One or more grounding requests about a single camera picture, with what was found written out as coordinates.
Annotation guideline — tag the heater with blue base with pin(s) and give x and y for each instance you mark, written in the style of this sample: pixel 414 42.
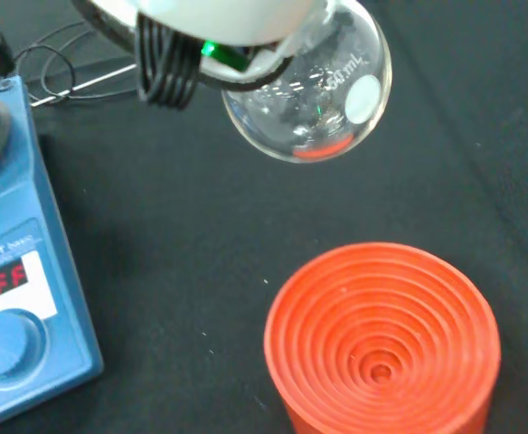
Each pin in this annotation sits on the heater with blue base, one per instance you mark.
pixel 20 217

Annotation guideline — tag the thin metal probe rod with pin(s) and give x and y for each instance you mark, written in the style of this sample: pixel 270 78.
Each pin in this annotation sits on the thin metal probe rod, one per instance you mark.
pixel 87 84

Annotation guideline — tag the orange ribbed flask stand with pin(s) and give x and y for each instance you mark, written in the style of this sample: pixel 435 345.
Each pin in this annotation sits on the orange ribbed flask stand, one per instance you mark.
pixel 381 343

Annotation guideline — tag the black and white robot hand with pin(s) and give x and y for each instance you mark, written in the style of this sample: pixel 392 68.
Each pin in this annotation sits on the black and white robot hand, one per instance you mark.
pixel 210 18

